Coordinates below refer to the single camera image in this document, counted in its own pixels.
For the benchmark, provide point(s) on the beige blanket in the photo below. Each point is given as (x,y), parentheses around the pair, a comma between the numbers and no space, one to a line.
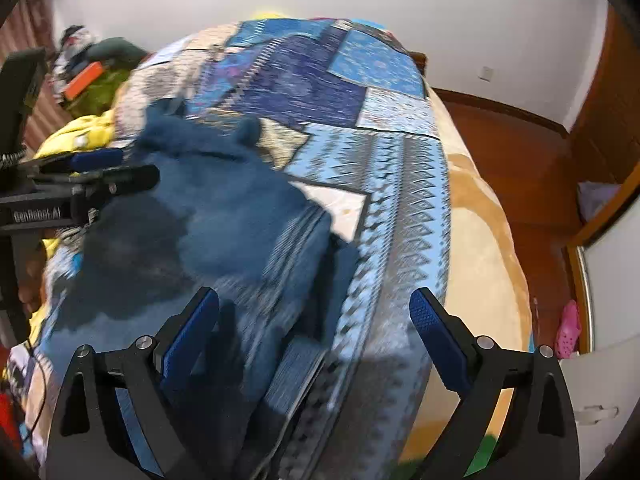
(480,240)

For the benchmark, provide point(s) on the blue patchwork bedspread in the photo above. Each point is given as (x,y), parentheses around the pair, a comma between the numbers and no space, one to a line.
(395,185)

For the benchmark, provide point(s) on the yellow plush toy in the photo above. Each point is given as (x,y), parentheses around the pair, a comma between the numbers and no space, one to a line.
(270,15)

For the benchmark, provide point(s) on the pile of clothes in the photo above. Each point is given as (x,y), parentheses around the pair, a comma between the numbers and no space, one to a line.
(115,55)

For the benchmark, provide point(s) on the white wall socket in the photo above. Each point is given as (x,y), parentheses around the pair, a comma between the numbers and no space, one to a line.
(485,73)

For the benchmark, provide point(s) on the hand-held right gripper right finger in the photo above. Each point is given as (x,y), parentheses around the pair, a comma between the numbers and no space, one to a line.
(435,337)

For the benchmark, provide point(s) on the brown wooden door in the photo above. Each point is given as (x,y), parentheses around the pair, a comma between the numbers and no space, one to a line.
(605,100)

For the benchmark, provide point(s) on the striped brown curtain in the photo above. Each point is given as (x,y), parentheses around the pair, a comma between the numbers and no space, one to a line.
(37,15)

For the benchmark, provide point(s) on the pink clog shoe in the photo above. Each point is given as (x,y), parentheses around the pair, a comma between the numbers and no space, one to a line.
(569,330)

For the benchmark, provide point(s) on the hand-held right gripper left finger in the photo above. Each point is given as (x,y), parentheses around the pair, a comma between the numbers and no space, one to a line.
(190,332)

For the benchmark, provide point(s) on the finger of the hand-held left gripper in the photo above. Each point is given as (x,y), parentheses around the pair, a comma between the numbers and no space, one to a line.
(127,179)
(95,159)

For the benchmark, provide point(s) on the blue denim jacket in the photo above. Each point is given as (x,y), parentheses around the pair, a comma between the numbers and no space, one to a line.
(225,210)

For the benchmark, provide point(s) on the orange box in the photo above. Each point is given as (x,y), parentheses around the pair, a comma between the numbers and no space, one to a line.
(82,80)

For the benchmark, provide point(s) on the yellow printed blanket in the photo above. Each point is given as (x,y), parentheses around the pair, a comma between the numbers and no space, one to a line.
(75,132)

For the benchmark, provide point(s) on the white box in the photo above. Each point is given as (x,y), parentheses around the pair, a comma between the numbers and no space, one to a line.
(600,410)

